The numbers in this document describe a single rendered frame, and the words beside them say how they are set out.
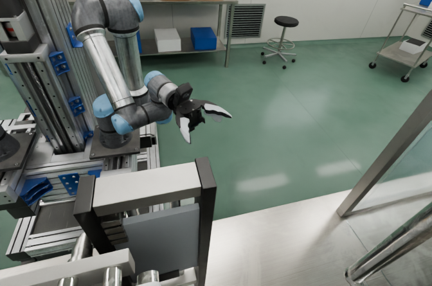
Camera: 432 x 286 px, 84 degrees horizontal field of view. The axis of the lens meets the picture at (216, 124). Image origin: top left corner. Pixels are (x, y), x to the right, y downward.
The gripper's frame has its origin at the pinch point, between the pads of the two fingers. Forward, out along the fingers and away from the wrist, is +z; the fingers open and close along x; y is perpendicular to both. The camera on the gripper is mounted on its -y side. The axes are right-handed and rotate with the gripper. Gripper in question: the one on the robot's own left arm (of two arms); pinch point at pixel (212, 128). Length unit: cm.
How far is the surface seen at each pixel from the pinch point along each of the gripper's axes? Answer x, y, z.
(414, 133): -34, -4, 37
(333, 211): -28, 38, 33
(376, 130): -216, 154, 8
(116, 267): 30.3, -26.2, 26.6
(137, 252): 29.9, -9.7, 19.6
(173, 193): 22.4, -23.3, 22.3
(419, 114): -34.4, -8.6, 34.9
